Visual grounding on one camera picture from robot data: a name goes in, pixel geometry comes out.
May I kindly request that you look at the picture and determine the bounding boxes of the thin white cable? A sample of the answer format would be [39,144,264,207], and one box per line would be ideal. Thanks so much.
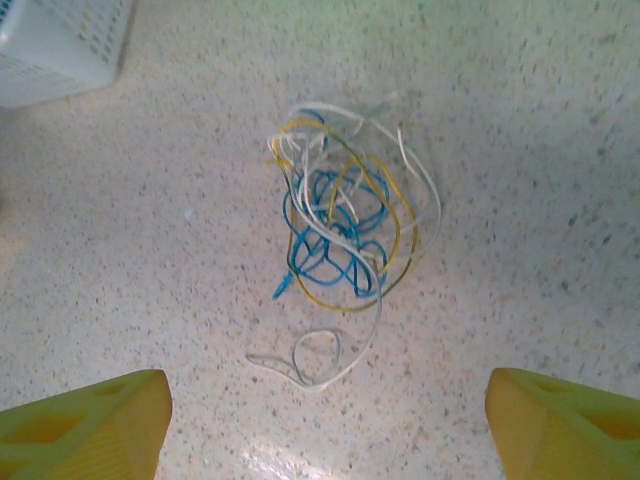
[246,164,386,392]
[269,102,444,261]

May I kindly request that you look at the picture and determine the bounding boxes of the thin yellow cable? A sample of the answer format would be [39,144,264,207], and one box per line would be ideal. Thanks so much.
[267,119,419,314]

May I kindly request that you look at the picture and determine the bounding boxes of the white perforated plastic basket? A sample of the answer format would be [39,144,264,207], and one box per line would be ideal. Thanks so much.
[0,0,137,110]

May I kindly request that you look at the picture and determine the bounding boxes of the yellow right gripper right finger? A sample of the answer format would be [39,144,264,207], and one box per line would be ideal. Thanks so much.
[485,368,640,480]

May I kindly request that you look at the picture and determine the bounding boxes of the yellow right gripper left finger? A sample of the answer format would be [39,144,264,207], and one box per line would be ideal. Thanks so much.
[0,369,174,480]

